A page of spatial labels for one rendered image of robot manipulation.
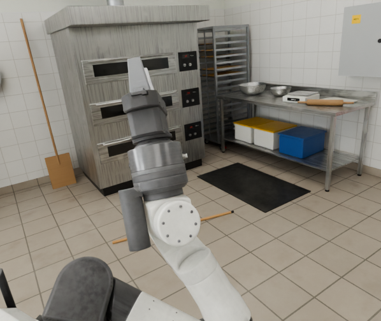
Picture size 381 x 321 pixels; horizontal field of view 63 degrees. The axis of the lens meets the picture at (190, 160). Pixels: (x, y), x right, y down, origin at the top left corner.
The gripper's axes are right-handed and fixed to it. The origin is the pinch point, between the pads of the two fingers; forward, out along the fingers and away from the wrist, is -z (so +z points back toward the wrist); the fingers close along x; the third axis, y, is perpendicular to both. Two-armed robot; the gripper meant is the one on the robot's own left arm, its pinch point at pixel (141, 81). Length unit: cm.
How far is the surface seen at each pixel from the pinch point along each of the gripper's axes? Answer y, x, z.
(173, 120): 24, -333, -52
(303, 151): -121, -321, 18
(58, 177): 185, -338, -11
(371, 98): -196, -297, -25
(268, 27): -129, -388, -164
